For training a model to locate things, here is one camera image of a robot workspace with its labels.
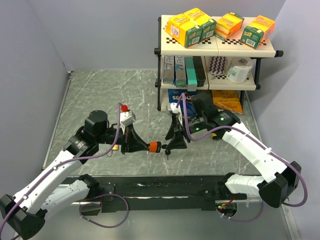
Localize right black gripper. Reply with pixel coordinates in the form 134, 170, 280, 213
165, 113, 207, 151

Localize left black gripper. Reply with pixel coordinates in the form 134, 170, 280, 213
95, 122, 149, 154

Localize black keys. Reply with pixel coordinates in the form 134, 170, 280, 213
161, 144, 171, 161

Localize orange black padlock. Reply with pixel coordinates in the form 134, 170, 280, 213
148, 141, 162, 153

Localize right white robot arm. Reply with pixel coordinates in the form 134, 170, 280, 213
162, 92, 308, 208

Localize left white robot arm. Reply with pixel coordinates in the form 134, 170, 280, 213
0, 110, 159, 240

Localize small brass padlock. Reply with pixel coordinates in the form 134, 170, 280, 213
106, 144, 119, 157

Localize blue Doritos bag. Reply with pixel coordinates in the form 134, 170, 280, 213
168, 89, 198, 117

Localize teal box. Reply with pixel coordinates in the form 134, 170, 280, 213
184, 56, 198, 92

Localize yellow honey dijon bag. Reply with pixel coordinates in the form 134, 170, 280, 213
211, 90, 243, 115

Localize black green box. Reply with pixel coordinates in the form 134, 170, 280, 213
192, 56, 206, 87

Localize purple zigzag sponge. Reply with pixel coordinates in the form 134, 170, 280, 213
208, 56, 228, 76

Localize toilet paper roll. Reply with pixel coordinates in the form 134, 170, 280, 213
226, 57, 253, 84

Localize beige three tier shelf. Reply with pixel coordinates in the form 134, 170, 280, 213
154, 15, 284, 112

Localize yellow sponge box left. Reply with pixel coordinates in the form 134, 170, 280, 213
165, 13, 203, 48

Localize yellow sponge box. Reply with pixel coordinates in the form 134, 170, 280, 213
165, 13, 203, 48
183, 7, 217, 42

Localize orange sponge pack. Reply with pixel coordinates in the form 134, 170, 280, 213
214, 12, 245, 40

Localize orange green sponge box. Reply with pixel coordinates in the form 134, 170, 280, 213
240, 15, 276, 49

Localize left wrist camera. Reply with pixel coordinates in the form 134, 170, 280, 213
120, 104, 136, 132

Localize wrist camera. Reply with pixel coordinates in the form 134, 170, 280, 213
120, 104, 136, 132
166, 102, 183, 117

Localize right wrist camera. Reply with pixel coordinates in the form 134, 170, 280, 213
166, 102, 183, 117

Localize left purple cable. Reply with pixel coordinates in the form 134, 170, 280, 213
0, 101, 130, 240

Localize purple cable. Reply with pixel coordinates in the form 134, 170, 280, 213
0, 101, 130, 240
176, 92, 308, 222

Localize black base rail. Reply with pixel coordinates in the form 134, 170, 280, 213
68, 174, 251, 214

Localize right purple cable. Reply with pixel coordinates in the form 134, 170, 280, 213
176, 92, 308, 222

